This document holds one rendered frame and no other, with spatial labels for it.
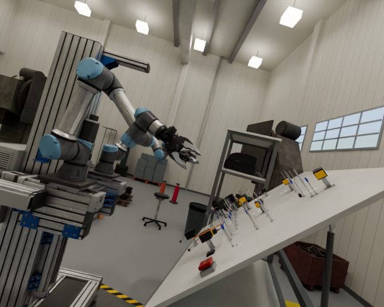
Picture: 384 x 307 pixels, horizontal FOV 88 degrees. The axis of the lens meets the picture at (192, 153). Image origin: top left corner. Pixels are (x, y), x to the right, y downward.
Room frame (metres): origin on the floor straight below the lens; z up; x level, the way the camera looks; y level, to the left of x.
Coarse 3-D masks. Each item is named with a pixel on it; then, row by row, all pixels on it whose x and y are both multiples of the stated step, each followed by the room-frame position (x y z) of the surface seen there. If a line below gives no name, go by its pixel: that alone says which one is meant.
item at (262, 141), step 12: (228, 132) 1.91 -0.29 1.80; (240, 132) 1.88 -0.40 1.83; (252, 144) 2.38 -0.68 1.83; (264, 144) 2.17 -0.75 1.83; (276, 144) 1.79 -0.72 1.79; (228, 156) 2.44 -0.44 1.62; (264, 168) 2.32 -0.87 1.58; (216, 180) 1.91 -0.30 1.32; (252, 180) 1.83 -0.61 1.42; (264, 180) 1.83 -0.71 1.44
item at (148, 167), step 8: (144, 160) 8.61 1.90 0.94; (152, 160) 8.63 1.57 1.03; (136, 168) 8.59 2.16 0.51; (144, 168) 8.61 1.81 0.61; (152, 168) 8.63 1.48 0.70; (160, 168) 8.65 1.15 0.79; (136, 176) 8.60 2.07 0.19; (144, 176) 8.62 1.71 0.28; (152, 176) 8.64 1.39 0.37; (160, 176) 8.66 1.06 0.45; (160, 184) 8.65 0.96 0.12
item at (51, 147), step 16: (80, 64) 0.94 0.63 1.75; (96, 64) 0.93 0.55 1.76; (80, 80) 0.94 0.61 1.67; (96, 80) 0.96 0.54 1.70; (112, 80) 1.04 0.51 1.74; (80, 96) 0.96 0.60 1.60; (80, 112) 0.98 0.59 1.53; (64, 128) 0.96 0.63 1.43; (48, 144) 0.94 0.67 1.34; (64, 144) 0.97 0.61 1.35
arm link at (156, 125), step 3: (159, 120) 0.89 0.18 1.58; (153, 123) 0.87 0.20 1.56; (156, 123) 0.87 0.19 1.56; (159, 123) 0.87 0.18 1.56; (162, 123) 0.88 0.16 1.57; (150, 126) 0.87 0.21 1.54; (153, 126) 0.87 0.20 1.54; (156, 126) 0.87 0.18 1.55; (159, 126) 0.87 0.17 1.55; (162, 126) 0.88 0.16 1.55; (150, 129) 0.88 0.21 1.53; (153, 129) 0.87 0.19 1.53; (156, 129) 0.86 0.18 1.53; (150, 132) 0.90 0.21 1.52; (153, 132) 0.87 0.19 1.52; (156, 132) 0.87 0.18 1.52; (153, 135) 0.89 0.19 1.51
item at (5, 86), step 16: (0, 80) 3.98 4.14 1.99; (16, 80) 3.96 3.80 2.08; (32, 80) 3.96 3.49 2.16; (0, 96) 3.99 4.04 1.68; (16, 96) 4.01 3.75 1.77; (32, 96) 4.04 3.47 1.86; (0, 112) 4.03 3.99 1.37; (16, 112) 4.11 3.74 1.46; (32, 112) 4.15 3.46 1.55; (16, 128) 4.42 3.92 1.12
